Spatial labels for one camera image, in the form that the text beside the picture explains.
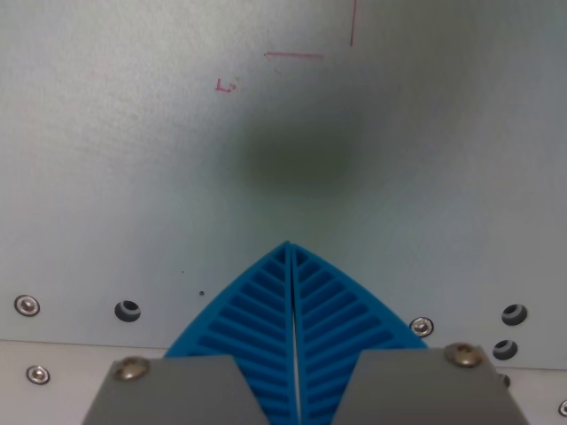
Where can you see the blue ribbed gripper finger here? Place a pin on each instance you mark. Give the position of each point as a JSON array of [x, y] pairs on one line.
[[336, 319], [248, 319]]

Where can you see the silver hex socket screw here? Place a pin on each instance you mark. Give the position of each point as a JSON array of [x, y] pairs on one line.
[[564, 407], [37, 374], [26, 305], [421, 326]]

